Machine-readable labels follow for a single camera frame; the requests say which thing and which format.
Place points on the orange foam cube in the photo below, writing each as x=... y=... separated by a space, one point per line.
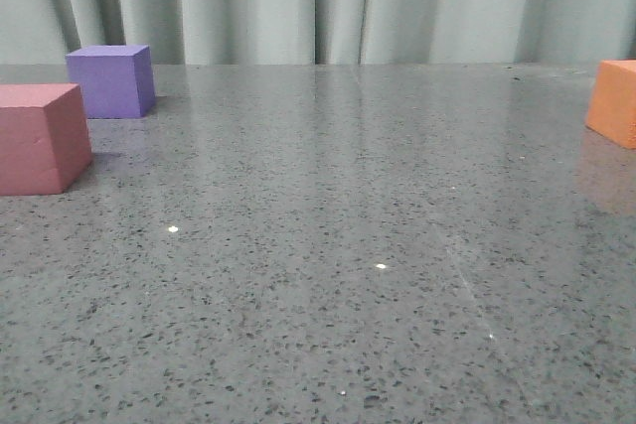
x=611 y=110

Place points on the pale green curtain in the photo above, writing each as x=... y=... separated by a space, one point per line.
x=279 y=32

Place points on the purple foam cube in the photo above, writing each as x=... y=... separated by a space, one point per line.
x=116 y=81

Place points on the pink foam cube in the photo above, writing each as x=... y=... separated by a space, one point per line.
x=44 y=138

